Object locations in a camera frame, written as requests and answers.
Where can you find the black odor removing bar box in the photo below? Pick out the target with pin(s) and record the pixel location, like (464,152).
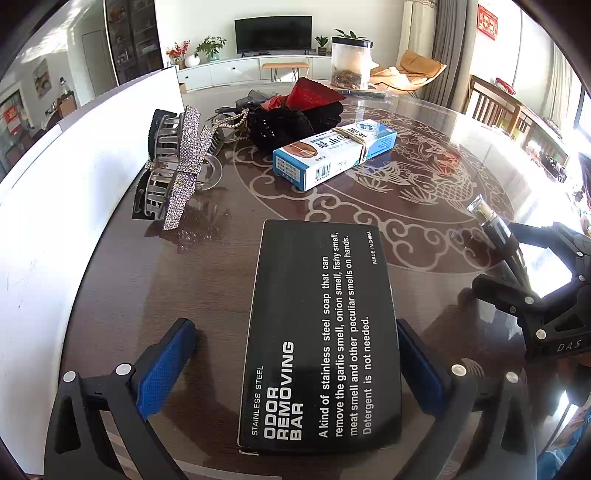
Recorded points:
(322,364)

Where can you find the dark glass display cabinet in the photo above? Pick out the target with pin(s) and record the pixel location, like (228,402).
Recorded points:
(132,38)

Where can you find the black velvet hair bow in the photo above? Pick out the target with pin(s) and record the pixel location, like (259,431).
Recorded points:
(273,128)

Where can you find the red pouch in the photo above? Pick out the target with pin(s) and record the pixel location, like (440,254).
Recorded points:
(305,95)

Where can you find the white tv cabinet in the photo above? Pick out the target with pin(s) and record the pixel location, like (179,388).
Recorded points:
(249,69)

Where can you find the clear plastic jar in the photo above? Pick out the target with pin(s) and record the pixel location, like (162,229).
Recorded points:
(352,62)

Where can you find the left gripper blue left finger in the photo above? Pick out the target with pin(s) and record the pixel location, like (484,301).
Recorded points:
(77,443)

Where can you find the gold cosmetic tube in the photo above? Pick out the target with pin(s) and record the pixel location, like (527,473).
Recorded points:
(507,249)

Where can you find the red flowers white vase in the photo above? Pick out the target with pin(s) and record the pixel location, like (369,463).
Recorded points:
(181,56)

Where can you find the black television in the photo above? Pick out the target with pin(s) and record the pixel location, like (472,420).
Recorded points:
(273,33)

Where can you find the orange lounge chair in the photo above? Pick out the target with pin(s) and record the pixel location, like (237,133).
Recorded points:
(412,73)

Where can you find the green potted plant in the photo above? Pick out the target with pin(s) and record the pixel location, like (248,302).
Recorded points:
(211,47)

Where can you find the blue white toothpaste box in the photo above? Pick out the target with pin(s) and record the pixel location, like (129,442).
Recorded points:
(310,162)

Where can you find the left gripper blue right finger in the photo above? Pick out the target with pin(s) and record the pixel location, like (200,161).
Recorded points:
(503,445)

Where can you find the rhinestone bow hair claw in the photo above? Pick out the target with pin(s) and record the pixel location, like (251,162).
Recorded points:
(179,164)

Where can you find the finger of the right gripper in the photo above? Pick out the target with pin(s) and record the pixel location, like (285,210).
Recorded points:
(529,308)
(561,240)

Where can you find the wooden stool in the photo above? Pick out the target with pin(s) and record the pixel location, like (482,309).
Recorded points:
(294,67)

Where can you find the wooden dining chair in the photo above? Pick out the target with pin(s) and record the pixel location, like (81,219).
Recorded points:
(494,107)

